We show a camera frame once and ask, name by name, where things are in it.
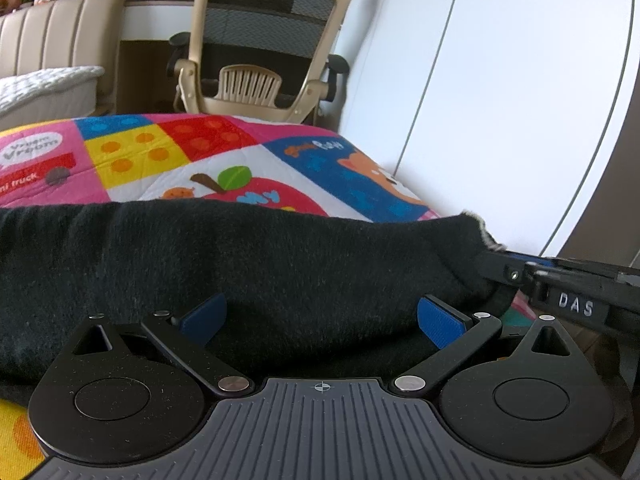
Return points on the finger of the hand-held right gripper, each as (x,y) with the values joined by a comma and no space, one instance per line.
(500,267)

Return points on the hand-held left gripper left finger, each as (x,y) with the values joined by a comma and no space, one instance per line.
(202,321)

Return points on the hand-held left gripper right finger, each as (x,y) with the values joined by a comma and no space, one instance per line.
(442,324)

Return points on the black knit garment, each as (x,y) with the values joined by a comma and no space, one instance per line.
(250,260)

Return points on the colourful printed blanket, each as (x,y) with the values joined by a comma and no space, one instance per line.
(200,150)

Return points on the white wardrobe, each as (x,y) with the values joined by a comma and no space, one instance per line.
(500,85)

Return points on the white quilted bed cover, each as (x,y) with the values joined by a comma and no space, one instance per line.
(40,87)

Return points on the white desk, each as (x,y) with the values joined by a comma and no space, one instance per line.
(155,20)

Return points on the beige mesh office chair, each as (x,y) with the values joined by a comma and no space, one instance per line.
(260,15)

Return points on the beige padded bed headboard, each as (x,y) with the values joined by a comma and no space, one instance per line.
(60,30)

